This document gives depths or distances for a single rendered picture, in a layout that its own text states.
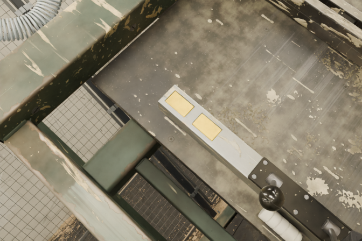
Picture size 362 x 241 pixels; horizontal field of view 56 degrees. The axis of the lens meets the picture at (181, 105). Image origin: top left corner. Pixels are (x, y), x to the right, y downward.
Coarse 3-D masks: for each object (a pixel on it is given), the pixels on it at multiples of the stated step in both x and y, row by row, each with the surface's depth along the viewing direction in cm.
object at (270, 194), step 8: (272, 176) 60; (272, 184) 56; (280, 184) 59; (264, 192) 49; (272, 192) 49; (280, 192) 49; (264, 200) 49; (272, 200) 49; (280, 200) 49; (264, 208) 50; (272, 208) 49; (280, 208) 49
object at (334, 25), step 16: (272, 0) 79; (288, 0) 75; (304, 0) 72; (320, 0) 74; (336, 0) 73; (304, 16) 76; (320, 16) 72; (336, 16) 71; (352, 16) 72; (320, 32) 76; (336, 32) 73; (352, 32) 70; (336, 48) 76; (352, 48) 73
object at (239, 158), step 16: (176, 112) 65; (192, 112) 65; (208, 112) 66; (192, 128) 64; (224, 128) 65; (208, 144) 63; (224, 144) 63; (240, 144) 64; (224, 160) 64; (240, 160) 62; (256, 160) 63; (240, 176) 64; (256, 192) 64; (320, 240) 58
